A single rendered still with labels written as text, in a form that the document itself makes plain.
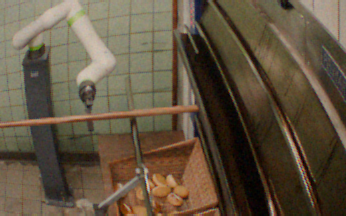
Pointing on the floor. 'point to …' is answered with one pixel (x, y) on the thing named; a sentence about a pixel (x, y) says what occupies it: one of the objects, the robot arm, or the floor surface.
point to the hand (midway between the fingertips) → (90, 116)
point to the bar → (135, 169)
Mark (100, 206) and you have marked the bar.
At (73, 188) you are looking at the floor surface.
